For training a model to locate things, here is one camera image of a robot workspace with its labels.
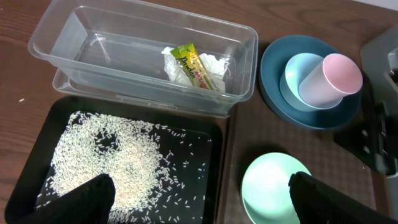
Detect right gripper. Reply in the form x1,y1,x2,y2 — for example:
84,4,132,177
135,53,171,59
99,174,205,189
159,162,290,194
334,103,397,176

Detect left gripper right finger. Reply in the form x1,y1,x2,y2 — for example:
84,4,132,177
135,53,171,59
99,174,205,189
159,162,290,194
289,172,397,224

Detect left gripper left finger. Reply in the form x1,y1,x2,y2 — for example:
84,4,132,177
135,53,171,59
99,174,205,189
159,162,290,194
18,174,116,224

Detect mint green bowl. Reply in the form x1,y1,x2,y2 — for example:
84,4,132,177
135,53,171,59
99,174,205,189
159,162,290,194
241,152,310,224

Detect white rice grains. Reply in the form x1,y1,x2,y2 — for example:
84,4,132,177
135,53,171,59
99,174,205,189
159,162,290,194
35,111,211,223

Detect green yellow snack wrapper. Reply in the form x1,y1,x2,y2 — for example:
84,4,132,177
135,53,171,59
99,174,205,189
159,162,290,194
170,43,216,90

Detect grey dishwasher rack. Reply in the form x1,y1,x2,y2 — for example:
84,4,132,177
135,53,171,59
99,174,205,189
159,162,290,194
360,25,397,108

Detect clear plastic waste bin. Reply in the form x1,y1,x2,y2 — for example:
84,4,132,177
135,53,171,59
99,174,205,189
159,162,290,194
28,0,259,118

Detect pink plastic cup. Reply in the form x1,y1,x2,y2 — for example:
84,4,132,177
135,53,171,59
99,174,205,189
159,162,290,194
298,54,363,108

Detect black plastic tray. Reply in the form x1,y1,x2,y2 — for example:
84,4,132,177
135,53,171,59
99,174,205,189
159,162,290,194
4,96,223,223

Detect light blue small bowl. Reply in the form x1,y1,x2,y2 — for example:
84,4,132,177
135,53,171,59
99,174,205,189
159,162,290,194
279,53,342,112

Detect dark blue plate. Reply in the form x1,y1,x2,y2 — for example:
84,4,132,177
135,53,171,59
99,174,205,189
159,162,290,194
259,35,361,129

